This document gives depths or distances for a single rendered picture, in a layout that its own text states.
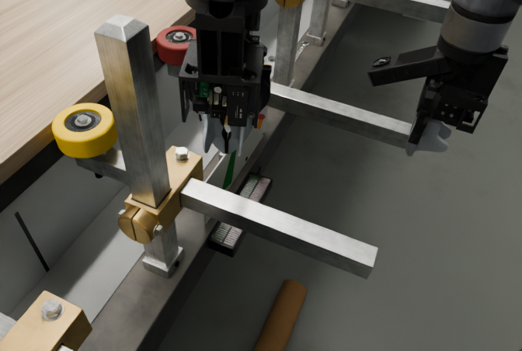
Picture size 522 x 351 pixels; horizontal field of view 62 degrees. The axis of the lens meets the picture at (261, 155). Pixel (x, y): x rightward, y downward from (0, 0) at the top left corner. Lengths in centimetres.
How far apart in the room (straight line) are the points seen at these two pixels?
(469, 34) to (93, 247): 68
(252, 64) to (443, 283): 134
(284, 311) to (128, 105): 101
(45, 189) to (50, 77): 17
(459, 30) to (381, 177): 131
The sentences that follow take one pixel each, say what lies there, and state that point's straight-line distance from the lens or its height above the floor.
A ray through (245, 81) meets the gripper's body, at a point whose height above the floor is 108.
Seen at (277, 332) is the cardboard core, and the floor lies 8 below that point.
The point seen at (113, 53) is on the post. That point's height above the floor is 108.
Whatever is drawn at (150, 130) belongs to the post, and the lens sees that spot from 48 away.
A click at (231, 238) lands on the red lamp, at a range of 72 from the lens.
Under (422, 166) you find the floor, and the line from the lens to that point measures 197.
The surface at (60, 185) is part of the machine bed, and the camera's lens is 77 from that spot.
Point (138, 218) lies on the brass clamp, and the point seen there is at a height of 86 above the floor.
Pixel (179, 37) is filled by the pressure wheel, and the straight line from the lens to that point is 78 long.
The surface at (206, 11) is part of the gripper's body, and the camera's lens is 35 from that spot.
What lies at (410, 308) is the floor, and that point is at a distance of 155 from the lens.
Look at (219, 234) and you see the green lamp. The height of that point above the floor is 70.
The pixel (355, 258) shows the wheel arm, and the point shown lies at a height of 85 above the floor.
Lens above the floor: 130
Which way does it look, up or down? 45 degrees down
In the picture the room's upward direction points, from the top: 5 degrees clockwise
